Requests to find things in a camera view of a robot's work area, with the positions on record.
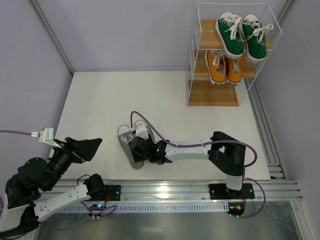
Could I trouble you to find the grey sneaker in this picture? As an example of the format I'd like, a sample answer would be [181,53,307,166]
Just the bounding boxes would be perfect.
[117,124,144,170]
[134,120,156,143]

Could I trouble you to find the orange sneaker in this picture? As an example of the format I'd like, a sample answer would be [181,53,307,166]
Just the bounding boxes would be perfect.
[226,55,245,86]
[205,50,227,86]

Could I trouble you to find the green sneaker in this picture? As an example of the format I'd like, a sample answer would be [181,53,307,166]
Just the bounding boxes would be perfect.
[240,13,274,62]
[215,12,245,60]

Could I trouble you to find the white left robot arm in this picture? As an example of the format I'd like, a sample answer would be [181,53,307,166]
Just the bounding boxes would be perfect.
[0,137,106,240]

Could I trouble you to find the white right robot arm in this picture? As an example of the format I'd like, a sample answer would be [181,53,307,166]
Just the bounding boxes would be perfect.
[128,131,246,196]

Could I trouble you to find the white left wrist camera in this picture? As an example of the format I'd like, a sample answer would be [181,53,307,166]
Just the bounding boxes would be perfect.
[30,127,61,148]

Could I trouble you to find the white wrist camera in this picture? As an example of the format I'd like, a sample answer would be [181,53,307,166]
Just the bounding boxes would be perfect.
[130,124,149,140]
[30,127,61,148]

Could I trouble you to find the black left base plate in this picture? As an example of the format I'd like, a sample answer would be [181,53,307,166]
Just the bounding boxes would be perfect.
[105,184,122,202]

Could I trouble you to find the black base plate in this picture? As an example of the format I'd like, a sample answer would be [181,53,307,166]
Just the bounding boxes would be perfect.
[105,184,122,202]
[208,183,255,200]

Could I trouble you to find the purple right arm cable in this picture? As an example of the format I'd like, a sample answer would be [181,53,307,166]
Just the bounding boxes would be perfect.
[129,110,266,220]

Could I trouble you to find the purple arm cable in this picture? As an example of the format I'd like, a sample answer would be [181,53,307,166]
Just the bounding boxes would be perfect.
[129,110,266,220]
[0,129,118,238]

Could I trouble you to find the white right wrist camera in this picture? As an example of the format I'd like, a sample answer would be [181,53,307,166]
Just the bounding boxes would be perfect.
[130,124,149,140]

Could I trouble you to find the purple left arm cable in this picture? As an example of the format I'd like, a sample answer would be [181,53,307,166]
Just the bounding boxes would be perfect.
[0,129,118,238]

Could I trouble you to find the aluminium mounting rail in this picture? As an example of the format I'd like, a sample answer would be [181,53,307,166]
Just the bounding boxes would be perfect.
[57,178,303,203]

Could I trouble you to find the slotted grey cable duct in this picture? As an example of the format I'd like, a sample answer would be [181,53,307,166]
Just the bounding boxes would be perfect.
[57,202,230,213]

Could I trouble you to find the white wire shoe shelf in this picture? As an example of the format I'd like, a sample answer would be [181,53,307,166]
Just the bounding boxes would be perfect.
[186,3,282,106]

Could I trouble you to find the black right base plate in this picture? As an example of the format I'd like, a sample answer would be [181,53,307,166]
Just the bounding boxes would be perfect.
[208,183,255,200]

